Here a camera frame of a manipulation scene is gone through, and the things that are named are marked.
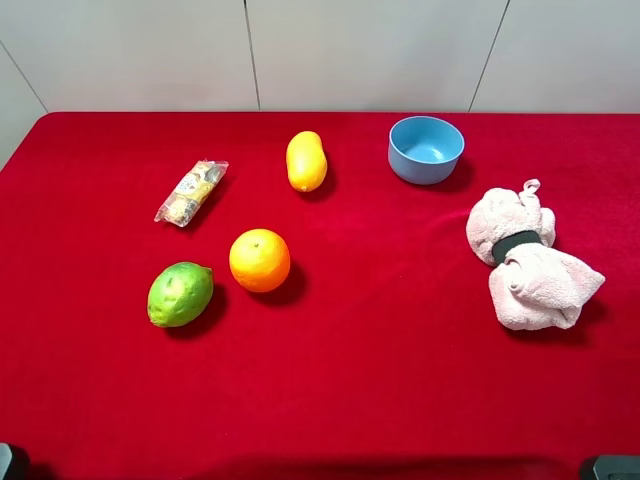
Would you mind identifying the clear snack packet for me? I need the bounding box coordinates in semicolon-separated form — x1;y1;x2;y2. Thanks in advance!
154;160;229;228

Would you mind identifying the pink towel with black band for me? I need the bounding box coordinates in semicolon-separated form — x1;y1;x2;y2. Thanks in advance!
466;179;605;331

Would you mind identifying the red table cloth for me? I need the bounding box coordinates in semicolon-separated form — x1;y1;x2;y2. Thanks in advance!
1;113;639;479

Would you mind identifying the green lime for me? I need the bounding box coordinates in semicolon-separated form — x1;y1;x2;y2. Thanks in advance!
147;262;214;328

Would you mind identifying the orange fruit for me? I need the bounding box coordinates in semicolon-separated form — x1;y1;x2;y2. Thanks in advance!
229;229;291;293

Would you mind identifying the blue bowl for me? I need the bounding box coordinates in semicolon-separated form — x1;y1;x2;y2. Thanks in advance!
388;116;465;185

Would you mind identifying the yellow mango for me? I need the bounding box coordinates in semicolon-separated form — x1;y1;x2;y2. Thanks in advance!
286;131;328;192

